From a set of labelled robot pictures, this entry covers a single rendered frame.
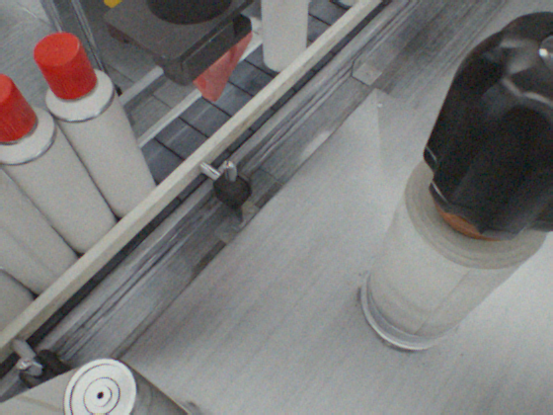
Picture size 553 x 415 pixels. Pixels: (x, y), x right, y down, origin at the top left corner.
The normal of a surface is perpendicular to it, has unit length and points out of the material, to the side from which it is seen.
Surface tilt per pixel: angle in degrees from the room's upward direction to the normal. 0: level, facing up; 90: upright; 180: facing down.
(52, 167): 90
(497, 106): 63
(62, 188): 90
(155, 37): 1
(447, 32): 0
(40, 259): 90
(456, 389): 0
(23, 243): 90
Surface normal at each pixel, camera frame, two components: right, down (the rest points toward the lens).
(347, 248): -0.02, -0.49
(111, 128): 0.81, 0.50
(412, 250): -0.88, 0.43
